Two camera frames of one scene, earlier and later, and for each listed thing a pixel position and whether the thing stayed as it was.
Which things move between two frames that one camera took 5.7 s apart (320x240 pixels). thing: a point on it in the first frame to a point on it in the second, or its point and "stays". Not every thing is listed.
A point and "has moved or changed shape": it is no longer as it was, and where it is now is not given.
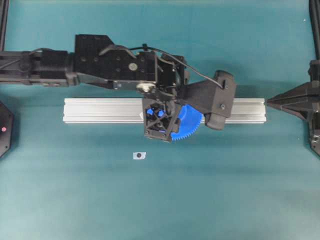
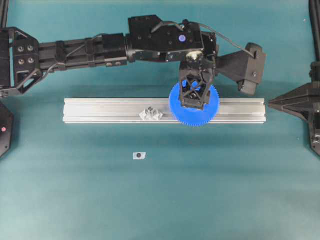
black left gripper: x=159 y=78 to x=197 y=66
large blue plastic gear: x=188 y=122 has moved or changed shape
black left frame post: x=4 y=8 stays
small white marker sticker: x=139 y=155 stays
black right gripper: x=314 y=122 stays
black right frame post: x=314 y=11 stays
